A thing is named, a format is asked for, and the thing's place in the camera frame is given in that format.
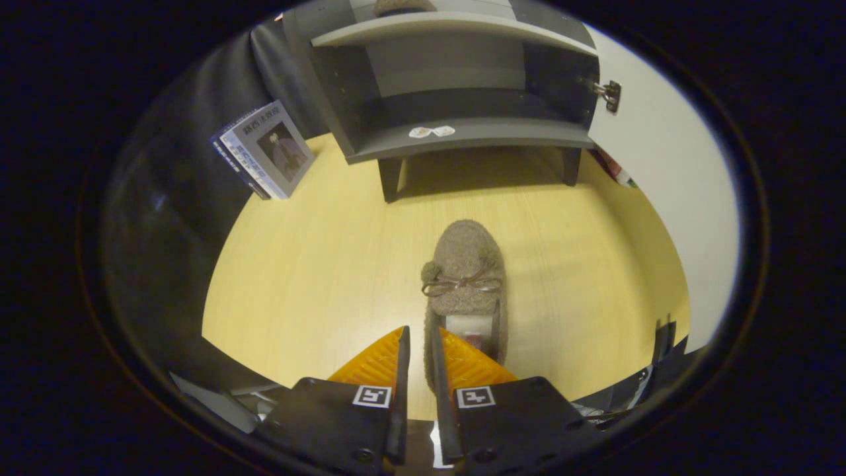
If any metal door hinge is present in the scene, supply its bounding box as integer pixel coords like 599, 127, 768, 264
584, 77, 623, 114

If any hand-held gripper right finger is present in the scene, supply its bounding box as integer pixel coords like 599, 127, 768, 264
430, 317, 599, 475

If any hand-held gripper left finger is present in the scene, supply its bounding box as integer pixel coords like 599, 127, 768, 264
254, 325, 411, 475

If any dark blue book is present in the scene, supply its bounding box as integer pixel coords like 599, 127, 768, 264
210, 129, 272, 201

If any grey portrait cover book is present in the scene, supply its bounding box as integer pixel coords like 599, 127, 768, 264
219, 100, 317, 200

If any grey shoe cabinet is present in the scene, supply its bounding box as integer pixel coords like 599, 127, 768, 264
283, 0, 603, 204

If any black backdrop cloth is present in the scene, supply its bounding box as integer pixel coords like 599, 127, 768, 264
99, 19, 319, 397

